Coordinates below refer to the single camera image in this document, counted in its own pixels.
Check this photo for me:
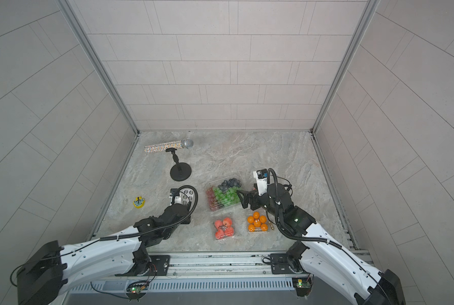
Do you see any white sticker sheet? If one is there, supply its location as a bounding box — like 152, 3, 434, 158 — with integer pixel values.
175, 188, 196, 205

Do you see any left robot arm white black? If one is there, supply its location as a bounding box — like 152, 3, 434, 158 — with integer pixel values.
11, 202, 196, 304

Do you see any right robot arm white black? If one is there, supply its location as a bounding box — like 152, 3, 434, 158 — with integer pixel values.
237, 183, 406, 304

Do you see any clear orange fruit box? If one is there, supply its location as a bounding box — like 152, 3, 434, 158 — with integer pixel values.
245, 211, 271, 234

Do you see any clear red fruit box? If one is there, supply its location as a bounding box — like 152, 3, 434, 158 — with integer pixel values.
212, 216, 236, 241

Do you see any clear grape box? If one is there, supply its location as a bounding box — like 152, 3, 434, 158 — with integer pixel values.
205, 174, 243, 212

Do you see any yellow round toy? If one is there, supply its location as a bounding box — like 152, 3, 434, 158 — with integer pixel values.
133, 196, 145, 208

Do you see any black microphone stand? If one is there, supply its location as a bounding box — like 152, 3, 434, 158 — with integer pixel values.
165, 147, 192, 182

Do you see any glitter microphone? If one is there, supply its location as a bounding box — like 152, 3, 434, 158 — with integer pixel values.
144, 139, 194, 154

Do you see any left circuit board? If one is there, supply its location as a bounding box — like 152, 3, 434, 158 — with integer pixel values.
126, 281, 149, 301

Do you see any circuit board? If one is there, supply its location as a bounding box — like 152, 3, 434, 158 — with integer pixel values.
126, 281, 149, 301
292, 277, 313, 297

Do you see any right circuit board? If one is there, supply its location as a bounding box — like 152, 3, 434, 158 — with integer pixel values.
292, 277, 313, 297

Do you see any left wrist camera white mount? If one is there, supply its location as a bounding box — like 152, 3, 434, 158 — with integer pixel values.
169, 193, 182, 205

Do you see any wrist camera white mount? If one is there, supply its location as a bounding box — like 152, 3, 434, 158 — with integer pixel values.
169, 193, 182, 205
253, 169, 268, 196

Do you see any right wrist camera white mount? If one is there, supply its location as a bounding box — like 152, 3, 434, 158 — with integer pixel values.
253, 169, 268, 196

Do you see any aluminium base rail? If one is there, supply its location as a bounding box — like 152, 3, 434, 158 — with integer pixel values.
58, 249, 376, 294

